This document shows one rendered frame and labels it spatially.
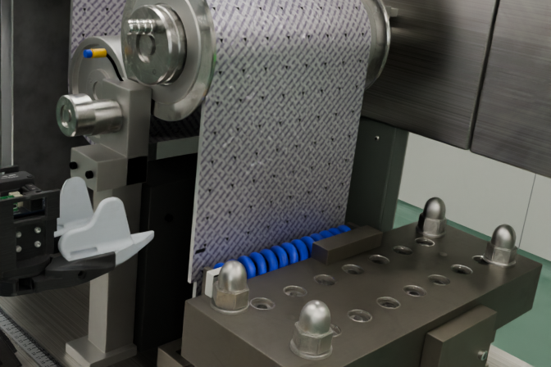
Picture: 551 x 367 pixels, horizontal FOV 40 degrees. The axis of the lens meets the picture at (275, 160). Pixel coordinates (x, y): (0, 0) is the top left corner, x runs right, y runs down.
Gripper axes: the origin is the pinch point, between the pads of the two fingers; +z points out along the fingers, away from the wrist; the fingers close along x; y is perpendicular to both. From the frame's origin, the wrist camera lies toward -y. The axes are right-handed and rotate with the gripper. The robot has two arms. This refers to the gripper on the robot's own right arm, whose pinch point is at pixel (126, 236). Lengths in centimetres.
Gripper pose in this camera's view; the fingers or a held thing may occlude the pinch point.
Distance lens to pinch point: 69.1
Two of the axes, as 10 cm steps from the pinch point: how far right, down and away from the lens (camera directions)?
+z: 7.1, -1.4, 6.9
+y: 0.9, -9.5, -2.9
